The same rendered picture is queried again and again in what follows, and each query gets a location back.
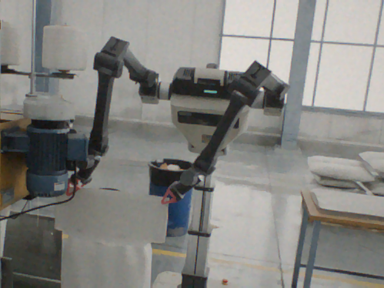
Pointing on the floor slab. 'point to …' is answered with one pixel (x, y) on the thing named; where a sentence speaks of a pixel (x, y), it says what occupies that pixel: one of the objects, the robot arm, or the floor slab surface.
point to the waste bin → (157, 178)
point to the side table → (318, 240)
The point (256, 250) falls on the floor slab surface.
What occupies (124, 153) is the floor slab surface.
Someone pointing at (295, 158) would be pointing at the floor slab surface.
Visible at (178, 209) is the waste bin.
